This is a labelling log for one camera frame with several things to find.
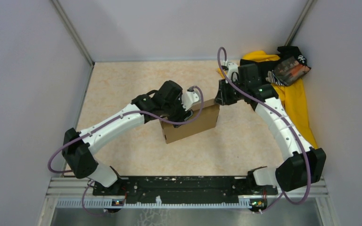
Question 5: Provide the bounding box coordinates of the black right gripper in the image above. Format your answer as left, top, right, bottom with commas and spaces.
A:
214, 78, 246, 106

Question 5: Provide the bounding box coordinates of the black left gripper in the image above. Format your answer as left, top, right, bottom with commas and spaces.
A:
163, 94, 195, 129

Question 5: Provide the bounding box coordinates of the brown cardboard box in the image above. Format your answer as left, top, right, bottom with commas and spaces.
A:
160, 98, 220, 144

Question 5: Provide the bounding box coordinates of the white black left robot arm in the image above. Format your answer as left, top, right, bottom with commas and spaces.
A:
59, 80, 203, 195

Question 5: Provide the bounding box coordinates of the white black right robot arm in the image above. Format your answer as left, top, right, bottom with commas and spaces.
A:
215, 62, 326, 194

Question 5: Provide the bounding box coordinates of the patterned grey pouch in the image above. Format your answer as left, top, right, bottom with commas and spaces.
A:
265, 55, 311, 87

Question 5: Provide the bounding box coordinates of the black cloth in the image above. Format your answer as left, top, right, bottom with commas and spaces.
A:
239, 46, 303, 80

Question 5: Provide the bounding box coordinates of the yellow cloth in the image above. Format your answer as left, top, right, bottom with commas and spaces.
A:
217, 50, 321, 150

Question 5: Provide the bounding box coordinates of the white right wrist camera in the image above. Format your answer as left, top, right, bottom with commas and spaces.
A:
226, 62, 239, 82

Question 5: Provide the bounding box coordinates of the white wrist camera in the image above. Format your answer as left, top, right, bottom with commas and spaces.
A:
181, 89, 201, 111
226, 62, 239, 82

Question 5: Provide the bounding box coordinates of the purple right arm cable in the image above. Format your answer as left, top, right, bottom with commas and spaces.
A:
217, 47, 312, 214

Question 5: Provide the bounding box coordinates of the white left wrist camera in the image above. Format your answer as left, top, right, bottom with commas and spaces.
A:
181, 89, 201, 111

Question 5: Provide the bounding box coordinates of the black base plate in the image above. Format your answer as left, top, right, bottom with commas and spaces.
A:
93, 176, 278, 204

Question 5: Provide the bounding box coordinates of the aluminium frame rail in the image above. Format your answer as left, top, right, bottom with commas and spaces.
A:
37, 176, 341, 226

